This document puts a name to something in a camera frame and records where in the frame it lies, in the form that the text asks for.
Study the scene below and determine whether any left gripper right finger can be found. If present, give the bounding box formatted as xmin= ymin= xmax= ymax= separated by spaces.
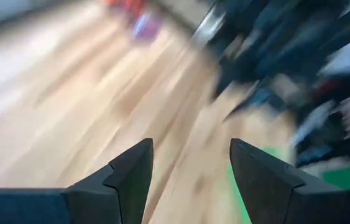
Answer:
xmin=229 ymin=138 xmax=343 ymax=224

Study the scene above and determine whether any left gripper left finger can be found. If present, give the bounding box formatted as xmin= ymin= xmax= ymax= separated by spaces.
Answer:
xmin=62 ymin=138 xmax=154 ymax=224

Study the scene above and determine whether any purple Skittles candy pack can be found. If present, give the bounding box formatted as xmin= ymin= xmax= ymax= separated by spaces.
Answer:
xmin=129 ymin=11 xmax=166 ymax=41

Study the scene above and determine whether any orange Reese's candy pack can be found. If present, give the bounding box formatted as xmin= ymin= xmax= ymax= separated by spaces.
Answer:
xmin=104 ymin=0 xmax=149 ymax=16

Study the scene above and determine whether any green plastic basket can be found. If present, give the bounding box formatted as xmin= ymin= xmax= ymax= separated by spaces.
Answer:
xmin=229 ymin=146 xmax=350 ymax=224

